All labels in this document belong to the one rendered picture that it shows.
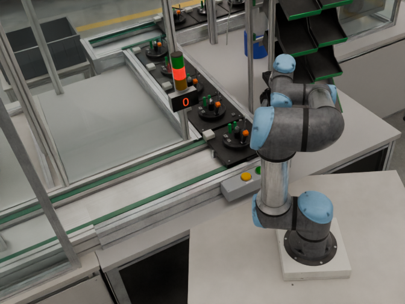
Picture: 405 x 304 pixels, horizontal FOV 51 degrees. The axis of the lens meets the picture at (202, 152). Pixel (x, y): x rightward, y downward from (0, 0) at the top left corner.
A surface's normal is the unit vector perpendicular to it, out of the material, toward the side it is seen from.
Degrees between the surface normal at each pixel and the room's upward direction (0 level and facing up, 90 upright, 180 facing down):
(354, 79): 90
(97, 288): 90
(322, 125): 44
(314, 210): 8
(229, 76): 0
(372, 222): 1
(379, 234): 0
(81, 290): 90
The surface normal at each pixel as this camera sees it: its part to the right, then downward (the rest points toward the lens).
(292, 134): -0.18, 0.27
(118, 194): -0.09, -0.75
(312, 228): -0.17, 0.67
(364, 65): 0.44, 0.56
